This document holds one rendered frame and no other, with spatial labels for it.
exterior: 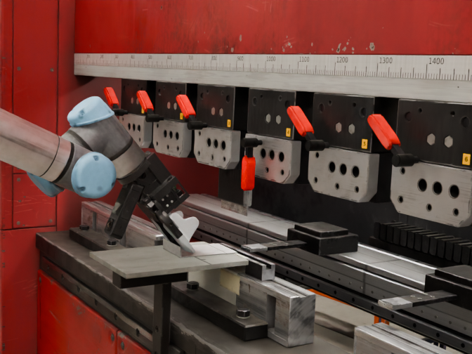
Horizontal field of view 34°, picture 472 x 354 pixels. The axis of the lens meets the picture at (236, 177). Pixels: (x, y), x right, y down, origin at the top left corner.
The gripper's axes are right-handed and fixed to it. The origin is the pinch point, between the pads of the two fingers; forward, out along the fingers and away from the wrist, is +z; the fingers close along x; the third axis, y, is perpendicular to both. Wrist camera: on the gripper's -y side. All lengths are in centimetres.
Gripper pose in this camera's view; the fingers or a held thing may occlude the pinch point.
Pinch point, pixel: (180, 247)
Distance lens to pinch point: 155.7
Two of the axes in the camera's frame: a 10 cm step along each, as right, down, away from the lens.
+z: 5.3, 7.4, 4.2
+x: -4.8, -1.4, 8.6
